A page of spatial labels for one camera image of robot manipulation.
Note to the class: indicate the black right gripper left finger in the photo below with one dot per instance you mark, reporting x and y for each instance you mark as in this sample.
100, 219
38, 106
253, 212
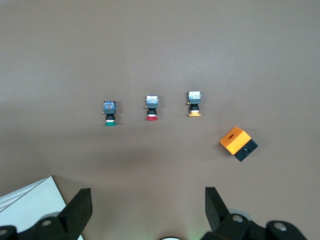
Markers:
75, 215

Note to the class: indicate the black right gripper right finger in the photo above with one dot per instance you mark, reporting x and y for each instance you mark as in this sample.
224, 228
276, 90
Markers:
220, 220

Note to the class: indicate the yellow push button switch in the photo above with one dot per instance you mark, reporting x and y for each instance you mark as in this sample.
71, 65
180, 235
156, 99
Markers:
194, 103

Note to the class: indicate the white drawer cabinet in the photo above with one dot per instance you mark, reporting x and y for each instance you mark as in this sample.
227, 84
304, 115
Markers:
27, 200

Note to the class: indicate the orange and black button box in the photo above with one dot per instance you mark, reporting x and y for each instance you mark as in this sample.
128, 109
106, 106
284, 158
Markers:
238, 143

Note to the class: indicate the green push button switch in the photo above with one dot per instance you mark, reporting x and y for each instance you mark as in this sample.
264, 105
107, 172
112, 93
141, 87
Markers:
110, 112

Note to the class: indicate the red push button switch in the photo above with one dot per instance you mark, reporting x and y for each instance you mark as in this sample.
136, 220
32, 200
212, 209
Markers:
151, 107

